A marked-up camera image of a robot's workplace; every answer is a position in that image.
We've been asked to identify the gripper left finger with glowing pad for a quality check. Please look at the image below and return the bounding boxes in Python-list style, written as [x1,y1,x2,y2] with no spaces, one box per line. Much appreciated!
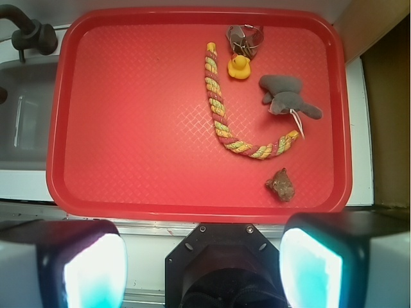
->
[1,219,127,307]

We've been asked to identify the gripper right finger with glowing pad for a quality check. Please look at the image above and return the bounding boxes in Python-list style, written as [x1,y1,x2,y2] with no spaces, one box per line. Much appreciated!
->
[279,210,410,307]

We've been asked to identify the brown rock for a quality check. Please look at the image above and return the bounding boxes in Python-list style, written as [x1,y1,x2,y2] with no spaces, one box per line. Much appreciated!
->
[265,168,295,202]

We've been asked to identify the grey sink basin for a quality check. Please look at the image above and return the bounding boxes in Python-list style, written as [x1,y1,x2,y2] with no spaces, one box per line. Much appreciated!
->
[1,56,58,171]

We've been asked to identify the red plastic tray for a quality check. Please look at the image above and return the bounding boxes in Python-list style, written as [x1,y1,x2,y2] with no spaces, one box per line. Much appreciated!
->
[46,7,353,224]

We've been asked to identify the grey plush elephant toy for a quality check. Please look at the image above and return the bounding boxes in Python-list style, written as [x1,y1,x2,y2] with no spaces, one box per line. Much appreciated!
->
[259,74,323,120]

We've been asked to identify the yellow rubber duck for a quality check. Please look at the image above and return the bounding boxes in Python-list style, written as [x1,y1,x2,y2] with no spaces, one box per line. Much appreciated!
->
[227,53,251,80]

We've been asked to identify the dark metal faucet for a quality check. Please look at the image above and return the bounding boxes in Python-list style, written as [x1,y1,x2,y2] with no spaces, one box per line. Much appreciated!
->
[1,4,58,63]

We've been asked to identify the red yellow braided rope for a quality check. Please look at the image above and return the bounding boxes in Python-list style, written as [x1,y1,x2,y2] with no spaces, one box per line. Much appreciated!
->
[204,42,301,160]

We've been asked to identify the silver keys on ring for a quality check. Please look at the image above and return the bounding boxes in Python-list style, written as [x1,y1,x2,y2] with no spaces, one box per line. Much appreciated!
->
[225,24,264,60]

